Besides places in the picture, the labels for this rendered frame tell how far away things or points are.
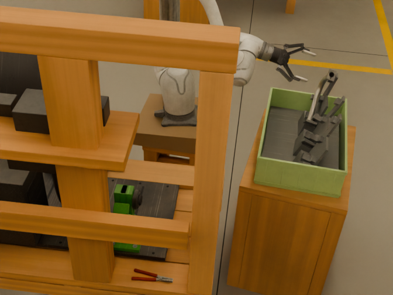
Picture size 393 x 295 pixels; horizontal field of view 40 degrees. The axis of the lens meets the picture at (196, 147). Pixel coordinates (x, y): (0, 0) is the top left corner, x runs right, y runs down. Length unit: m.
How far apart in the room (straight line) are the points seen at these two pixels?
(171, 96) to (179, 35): 1.26
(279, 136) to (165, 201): 0.79
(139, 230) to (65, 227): 0.25
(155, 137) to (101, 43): 1.30
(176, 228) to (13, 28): 0.79
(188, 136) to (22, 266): 0.98
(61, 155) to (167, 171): 0.95
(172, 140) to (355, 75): 2.84
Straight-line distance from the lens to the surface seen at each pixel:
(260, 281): 3.13
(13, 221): 1.92
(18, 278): 2.25
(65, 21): 1.47
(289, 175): 2.60
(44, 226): 1.89
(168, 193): 2.42
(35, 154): 1.68
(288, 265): 2.98
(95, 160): 1.62
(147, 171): 2.52
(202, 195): 1.70
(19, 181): 2.04
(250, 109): 4.50
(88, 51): 1.46
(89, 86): 1.52
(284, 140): 2.85
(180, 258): 2.20
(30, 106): 1.73
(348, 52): 5.54
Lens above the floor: 2.60
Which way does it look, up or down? 40 degrees down
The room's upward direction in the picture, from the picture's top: 3 degrees clockwise
